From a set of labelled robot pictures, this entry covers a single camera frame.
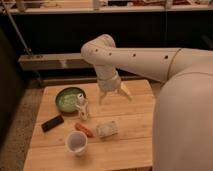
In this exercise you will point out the black rectangular remote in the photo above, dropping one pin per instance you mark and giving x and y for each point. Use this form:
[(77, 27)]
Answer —
[(52, 123)]

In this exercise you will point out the upper metal shelf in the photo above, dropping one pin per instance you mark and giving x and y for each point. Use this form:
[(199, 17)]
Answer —
[(101, 6)]

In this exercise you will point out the wooden table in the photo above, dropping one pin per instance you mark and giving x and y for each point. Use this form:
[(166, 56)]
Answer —
[(120, 132)]

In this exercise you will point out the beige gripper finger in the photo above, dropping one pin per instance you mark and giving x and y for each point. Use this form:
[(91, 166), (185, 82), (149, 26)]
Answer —
[(102, 95), (123, 90)]

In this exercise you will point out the low grey shelf bench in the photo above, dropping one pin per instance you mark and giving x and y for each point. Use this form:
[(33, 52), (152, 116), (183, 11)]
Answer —
[(53, 61)]

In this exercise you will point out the small white bottle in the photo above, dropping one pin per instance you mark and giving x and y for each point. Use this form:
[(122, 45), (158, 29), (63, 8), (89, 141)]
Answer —
[(82, 107)]

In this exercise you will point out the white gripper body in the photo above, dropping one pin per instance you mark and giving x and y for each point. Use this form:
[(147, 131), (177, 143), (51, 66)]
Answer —
[(110, 84)]

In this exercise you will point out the diagonal metal pole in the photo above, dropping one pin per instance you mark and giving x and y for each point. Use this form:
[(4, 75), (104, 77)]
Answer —
[(28, 50)]

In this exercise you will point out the orange carrot toy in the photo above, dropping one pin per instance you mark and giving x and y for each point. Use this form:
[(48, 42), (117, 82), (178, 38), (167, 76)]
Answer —
[(83, 129)]

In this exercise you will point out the white paper cup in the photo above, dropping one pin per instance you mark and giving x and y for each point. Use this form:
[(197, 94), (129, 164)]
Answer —
[(76, 143)]

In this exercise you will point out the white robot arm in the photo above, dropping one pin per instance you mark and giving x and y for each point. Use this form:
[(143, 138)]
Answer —
[(182, 138)]

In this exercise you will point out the green bowl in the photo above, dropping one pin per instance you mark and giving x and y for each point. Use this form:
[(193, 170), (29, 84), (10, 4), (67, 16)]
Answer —
[(66, 99)]

